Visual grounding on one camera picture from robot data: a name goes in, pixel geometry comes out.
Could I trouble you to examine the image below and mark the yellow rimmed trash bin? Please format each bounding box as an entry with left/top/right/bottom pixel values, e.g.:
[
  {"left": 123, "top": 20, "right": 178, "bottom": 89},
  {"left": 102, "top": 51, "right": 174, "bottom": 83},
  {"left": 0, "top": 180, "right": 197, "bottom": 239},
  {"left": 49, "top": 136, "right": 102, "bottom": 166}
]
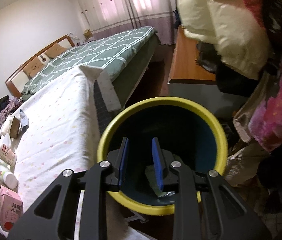
[{"left": 97, "top": 96, "right": 228, "bottom": 216}]

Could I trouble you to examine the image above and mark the white dotted table cloth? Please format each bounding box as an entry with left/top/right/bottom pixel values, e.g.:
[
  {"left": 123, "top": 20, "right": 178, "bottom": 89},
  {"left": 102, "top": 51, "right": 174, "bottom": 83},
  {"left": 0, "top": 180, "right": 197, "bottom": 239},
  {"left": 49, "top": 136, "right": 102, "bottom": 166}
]
[{"left": 0, "top": 64, "right": 132, "bottom": 238}]

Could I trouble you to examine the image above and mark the blue white wrapper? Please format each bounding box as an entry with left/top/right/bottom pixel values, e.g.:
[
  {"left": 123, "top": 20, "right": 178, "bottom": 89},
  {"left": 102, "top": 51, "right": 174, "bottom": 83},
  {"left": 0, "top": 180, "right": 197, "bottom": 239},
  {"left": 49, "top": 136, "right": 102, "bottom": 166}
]
[{"left": 20, "top": 109, "right": 29, "bottom": 133}]

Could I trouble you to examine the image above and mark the green plaid bed quilt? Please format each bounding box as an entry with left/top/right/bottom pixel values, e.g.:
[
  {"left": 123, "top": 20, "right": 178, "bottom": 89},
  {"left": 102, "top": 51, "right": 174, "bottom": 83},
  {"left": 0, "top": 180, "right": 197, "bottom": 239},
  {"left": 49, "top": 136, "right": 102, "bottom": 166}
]
[{"left": 21, "top": 26, "right": 157, "bottom": 102}]

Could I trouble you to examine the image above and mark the brown cardboard box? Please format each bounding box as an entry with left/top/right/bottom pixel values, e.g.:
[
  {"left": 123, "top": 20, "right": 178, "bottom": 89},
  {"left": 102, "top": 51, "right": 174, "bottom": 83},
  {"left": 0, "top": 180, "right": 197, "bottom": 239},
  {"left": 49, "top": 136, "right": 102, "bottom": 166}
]
[{"left": 9, "top": 116, "right": 21, "bottom": 139}]

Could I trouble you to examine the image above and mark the wooden desk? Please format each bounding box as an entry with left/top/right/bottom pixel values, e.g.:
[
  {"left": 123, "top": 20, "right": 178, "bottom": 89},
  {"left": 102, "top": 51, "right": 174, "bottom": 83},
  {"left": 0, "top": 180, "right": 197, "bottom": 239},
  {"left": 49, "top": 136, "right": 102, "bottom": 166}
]
[{"left": 168, "top": 26, "right": 216, "bottom": 85}]

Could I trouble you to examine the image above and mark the white labelled bottle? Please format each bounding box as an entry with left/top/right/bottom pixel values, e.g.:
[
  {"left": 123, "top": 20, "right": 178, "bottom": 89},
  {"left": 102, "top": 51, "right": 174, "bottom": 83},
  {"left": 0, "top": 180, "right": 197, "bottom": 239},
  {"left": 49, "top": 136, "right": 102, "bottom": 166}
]
[{"left": 0, "top": 142, "right": 17, "bottom": 166}]

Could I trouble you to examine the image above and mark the white plastic bottle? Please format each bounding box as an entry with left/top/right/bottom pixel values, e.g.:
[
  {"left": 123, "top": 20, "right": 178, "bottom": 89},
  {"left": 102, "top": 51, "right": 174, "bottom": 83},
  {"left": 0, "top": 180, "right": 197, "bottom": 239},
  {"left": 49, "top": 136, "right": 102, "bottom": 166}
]
[{"left": 0, "top": 160, "right": 18, "bottom": 189}]

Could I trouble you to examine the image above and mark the pink strawberry milk carton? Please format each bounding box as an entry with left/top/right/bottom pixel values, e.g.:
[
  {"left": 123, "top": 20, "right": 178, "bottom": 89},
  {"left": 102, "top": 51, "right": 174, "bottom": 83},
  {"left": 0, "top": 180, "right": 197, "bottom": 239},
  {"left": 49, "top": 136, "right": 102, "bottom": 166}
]
[{"left": 0, "top": 186, "right": 23, "bottom": 232}]

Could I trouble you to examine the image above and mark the left brown pillow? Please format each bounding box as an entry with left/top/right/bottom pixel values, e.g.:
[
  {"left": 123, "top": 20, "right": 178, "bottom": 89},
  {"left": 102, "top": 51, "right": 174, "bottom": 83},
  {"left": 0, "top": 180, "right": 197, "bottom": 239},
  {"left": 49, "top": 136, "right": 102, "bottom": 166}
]
[{"left": 23, "top": 57, "right": 45, "bottom": 79}]

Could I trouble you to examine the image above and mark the brown pillow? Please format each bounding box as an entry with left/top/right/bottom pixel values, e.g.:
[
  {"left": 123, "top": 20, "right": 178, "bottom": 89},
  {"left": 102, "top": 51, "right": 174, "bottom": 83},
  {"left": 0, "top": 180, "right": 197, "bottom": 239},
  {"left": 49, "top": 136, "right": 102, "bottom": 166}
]
[
  {"left": 44, "top": 43, "right": 67, "bottom": 59},
  {"left": 23, "top": 57, "right": 45, "bottom": 79}
]

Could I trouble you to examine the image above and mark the dark clothes pile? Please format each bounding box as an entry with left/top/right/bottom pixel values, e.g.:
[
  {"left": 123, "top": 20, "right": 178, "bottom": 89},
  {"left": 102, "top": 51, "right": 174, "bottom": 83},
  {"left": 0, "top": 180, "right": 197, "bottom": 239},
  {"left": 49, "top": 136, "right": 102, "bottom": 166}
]
[{"left": 0, "top": 95, "right": 22, "bottom": 138}]

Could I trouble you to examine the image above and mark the right brown pillow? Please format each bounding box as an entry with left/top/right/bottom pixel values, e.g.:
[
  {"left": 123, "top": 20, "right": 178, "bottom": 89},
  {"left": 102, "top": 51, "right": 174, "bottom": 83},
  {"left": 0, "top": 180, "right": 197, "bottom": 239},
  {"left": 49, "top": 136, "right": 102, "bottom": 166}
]
[{"left": 44, "top": 43, "right": 67, "bottom": 59}]

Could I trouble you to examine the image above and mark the pink floral garment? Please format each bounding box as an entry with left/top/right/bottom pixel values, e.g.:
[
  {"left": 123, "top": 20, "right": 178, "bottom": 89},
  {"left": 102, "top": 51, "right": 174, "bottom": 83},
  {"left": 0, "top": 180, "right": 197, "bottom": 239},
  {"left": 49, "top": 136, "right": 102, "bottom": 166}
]
[{"left": 248, "top": 76, "right": 282, "bottom": 152}]

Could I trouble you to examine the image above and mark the wooden bed headboard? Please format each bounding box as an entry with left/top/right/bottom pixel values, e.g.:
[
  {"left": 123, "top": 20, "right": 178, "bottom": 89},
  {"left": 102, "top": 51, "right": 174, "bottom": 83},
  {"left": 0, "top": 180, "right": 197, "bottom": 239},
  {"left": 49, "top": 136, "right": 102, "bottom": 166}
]
[{"left": 5, "top": 35, "right": 75, "bottom": 98}]

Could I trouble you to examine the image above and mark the pink striped curtain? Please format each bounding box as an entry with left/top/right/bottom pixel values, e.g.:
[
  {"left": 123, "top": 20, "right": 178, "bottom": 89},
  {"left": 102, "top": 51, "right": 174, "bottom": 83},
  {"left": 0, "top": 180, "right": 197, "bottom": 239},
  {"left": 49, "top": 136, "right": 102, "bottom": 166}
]
[{"left": 77, "top": 0, "right": 176, "bottom": 45}]

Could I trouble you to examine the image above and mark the cream puffer jacket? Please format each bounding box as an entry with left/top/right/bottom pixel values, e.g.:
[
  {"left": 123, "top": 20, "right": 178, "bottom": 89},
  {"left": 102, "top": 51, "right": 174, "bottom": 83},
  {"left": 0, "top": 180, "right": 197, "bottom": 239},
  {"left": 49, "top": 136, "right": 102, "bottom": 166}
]
[{"left": 177, "top": 0, "right": 269, "bottom": 80}]

